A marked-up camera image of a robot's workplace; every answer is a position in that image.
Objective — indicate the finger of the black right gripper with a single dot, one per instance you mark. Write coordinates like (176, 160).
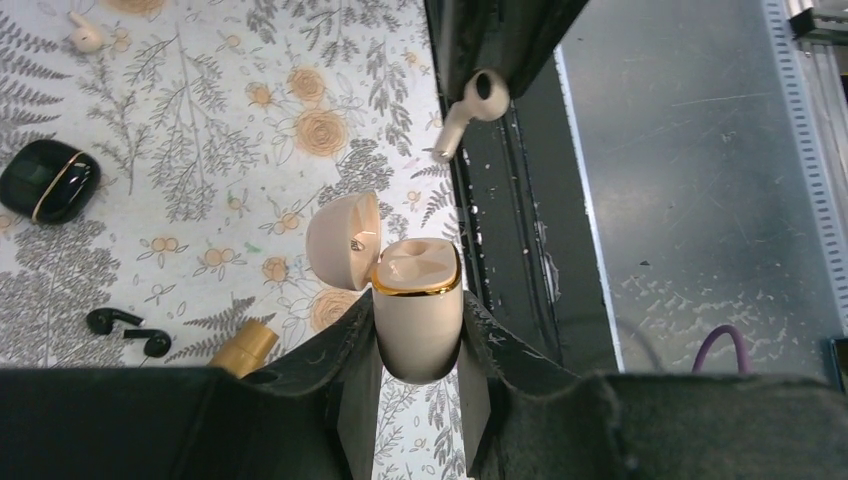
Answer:
(457, 29)
(530, 30)

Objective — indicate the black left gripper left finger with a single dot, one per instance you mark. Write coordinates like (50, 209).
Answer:
(311, 414)

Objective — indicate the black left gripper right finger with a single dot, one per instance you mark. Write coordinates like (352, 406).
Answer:
(525, 417)

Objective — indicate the white earbud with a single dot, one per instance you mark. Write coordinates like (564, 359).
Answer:
(86, 38)
(486, 98)

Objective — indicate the cream earbud charging case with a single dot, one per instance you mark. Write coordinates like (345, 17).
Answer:
(415, 284)

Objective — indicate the black earbud charging case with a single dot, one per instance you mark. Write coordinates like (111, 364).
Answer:
(49, 182)

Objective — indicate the gold microphone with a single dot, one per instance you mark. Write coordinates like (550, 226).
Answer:
(246, 351)

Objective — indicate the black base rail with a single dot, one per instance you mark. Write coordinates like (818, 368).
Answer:
(525, 223)

